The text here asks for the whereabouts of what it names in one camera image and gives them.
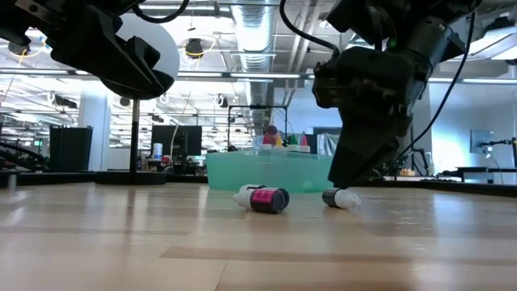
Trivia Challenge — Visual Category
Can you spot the small purple food coloring bottle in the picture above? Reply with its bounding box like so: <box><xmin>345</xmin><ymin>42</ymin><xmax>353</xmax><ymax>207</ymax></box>
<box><xmin>322</xmin><ymin>188</ymin><xmax>363</xmax><ymax>210</ymax></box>

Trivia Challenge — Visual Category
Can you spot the black monitor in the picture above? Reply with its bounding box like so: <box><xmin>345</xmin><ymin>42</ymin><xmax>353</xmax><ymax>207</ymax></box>
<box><xmin>151</xmin><ymin>124</ymin><xmax>203</xmax><ymax>157</ymax></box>

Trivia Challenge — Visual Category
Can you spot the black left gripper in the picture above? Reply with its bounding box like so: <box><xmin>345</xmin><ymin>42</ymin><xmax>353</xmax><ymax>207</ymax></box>
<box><xmin>0</xmin><ymin>0</ymin><xmax>174</xmax><ymax>100</ymax></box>

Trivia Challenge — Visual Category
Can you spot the green translucent plastic bin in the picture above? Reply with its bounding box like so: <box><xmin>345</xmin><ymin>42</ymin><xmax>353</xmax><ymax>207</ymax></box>
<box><xmin>204</xmin><ymin>150</ymin><xmax>336</xmax><ymax>193</ymax></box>

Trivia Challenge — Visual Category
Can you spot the person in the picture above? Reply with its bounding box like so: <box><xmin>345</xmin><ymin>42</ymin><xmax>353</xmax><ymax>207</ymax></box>
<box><xmin>254</xmin><ymin>124</ymin><xmax>284</xmax><ymax>150</ymax></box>

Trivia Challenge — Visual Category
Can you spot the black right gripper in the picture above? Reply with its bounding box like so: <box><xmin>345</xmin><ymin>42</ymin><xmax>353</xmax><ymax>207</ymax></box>
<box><xmin>313</xmin><ymin>46</ymin><xmax>417</xmax><ymax>190</ymax></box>

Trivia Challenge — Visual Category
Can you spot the black cabinet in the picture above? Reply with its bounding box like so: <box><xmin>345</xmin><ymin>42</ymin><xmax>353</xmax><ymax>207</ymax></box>
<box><xmin>48</xmin><ymin>124</ymin><xmax>94</xmax><ymax>173</ymax></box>

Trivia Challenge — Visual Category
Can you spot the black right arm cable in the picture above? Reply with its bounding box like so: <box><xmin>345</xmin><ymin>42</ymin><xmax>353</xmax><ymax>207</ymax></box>
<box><xmin>395</xmin><ymin>10</ymin><xmax>480</xmax><ymax>162</ymax></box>

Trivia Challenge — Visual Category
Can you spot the black aluminium table frame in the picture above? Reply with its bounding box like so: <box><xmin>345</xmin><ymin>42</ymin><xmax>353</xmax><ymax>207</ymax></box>
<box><xmin>0</xmin><ymin>171</ymin><xmax>517</xmax><ymax>199</ymax></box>

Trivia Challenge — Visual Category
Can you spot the small pink food coloring bottle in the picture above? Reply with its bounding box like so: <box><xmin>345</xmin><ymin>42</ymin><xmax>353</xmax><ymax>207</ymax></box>
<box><xmin>233</xmin><ymin>184</ymin><xmax>291</xmax><ymax>215</ymax></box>

